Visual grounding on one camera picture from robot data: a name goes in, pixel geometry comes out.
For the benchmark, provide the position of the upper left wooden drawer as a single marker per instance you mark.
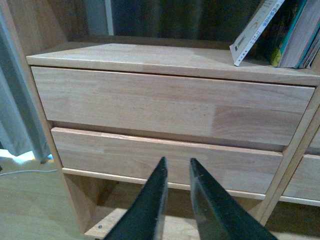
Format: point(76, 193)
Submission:
point(196, 107)

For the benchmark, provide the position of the upper right wooden drawer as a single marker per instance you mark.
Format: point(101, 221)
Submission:
point(314, 146)

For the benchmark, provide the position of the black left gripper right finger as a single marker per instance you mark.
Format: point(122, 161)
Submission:
point(218, 216)

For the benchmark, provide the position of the white paperback book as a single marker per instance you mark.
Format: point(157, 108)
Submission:
point(248, 37)

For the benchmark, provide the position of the teal illustrated hardcover book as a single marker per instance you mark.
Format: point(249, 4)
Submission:
point(293, 31)

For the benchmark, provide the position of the wooden bookshelf unit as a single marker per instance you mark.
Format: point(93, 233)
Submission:
point(54, 34)

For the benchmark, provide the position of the lower left wooden drawer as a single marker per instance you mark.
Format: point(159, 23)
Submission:
point(236, 169)

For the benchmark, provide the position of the lower right wooden drawer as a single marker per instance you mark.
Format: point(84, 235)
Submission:
point(305, 182)

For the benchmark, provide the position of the wooden drawer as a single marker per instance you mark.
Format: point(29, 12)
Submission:
point(196, 107)
point(305, 182)
point(236, 169)
point(314, 146)

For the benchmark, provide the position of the thin teal book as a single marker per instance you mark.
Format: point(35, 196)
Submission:
point(311, 53)

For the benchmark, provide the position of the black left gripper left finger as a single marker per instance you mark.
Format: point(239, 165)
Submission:
point(145, 219)

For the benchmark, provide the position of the grey curtain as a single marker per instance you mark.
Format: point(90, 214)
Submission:
point(21, 130)

